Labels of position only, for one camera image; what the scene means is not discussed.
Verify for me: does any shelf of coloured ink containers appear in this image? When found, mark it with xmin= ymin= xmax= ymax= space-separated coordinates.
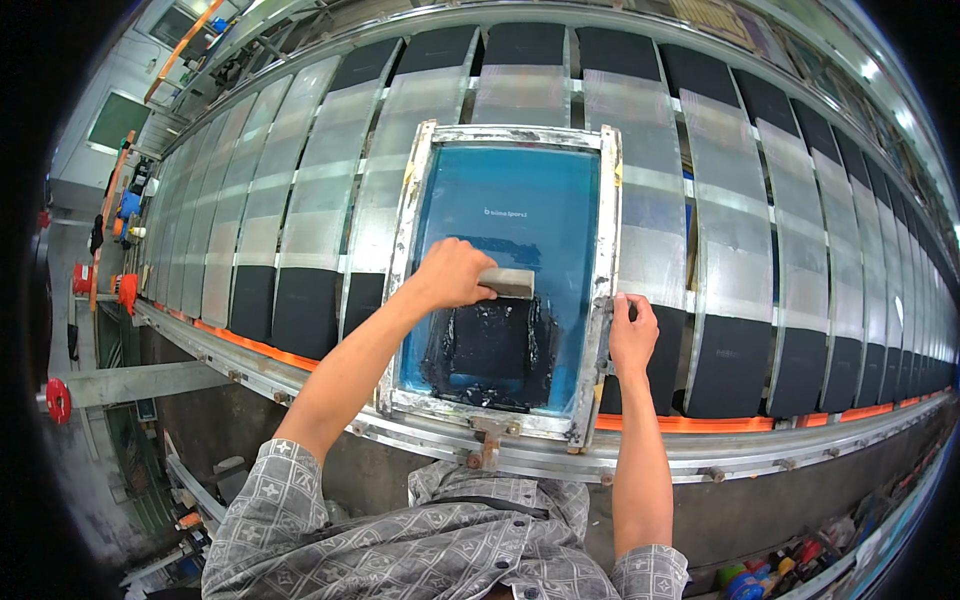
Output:
xmin=701 ymin=423 xmax=960 ymax=600

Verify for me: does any red round wheel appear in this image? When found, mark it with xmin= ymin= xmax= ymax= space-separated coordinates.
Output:
xmin=43 ymin=377 xmax=73 ymax=426

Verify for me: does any rusty metal frame bracket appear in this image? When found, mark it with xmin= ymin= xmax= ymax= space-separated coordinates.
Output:
xmin=465 ymin=416 xmax=523 ymax=471

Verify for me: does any orange overhead beam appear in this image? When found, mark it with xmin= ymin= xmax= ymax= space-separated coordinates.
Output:
xmin=143 ymin=0 xmax=226 ymax=105

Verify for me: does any grey metal beam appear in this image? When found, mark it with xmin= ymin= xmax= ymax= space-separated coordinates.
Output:
xmin=63 ymin=360 xmax=235 ymax=411

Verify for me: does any orange rail strip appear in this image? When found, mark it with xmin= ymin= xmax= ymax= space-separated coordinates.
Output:
xmin=153 ymin=301 xmax=952 ymax=435

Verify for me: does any metal screen printing frame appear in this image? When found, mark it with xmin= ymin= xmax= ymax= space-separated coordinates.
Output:
xmin=376 ymin=120 xmax=624 ymax=453

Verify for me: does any grey wooden squeegee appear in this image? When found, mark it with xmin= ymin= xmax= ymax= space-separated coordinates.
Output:
xmin=477 ymin=267 xmax=537 ymax=301

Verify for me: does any person's right hand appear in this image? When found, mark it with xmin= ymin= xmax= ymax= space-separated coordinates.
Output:
xmin=607 ymin=292 xmax=661 ymax=382

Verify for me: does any black ink puddle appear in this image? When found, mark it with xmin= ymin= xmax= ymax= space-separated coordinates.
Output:
xmin=420 ymin=296 xmax=561 ymax=411

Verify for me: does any long metal table rail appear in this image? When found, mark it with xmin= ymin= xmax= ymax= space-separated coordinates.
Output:
xmin=133 ymin=298 xmax=955 ymax=486

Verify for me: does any orange cloth bundle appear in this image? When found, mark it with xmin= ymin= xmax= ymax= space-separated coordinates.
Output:
xmin=111 ymin=273 xmax=141 ymax=317

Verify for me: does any green wall board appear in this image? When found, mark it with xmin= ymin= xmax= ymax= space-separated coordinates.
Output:
xmin=87 ymin=90 xmax=153 ymax=156

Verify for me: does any orange upright pole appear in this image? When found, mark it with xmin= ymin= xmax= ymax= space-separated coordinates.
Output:
xmin=87 ymin=130 xmax=138 ymax=313

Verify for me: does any person's left hand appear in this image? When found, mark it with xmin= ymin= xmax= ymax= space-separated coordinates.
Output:
xmin=408 ymin=237 xmax=501 ymax=313

